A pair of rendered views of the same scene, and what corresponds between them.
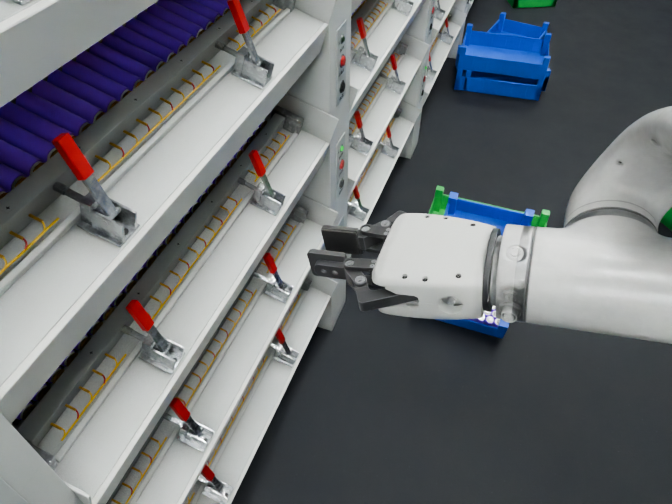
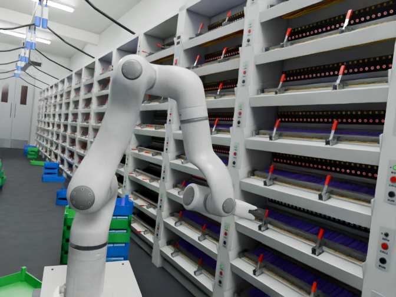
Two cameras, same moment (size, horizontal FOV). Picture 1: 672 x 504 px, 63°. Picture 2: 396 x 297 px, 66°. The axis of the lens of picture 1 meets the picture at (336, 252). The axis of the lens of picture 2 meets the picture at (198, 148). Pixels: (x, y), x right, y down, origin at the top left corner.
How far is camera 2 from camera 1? 1.35 m
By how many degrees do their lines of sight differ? 113
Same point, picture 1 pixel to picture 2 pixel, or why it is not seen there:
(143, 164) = (285, 187)
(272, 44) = (346, 203)
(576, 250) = not seen: hidden behind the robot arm
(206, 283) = (283, 237)
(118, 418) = (250, 224)
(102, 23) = (278, 149)
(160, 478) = (249, 266)
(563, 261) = not seen: hidden behind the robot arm
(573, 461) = not seen: outside the picture
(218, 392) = (270, 280)
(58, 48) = (270, 148)
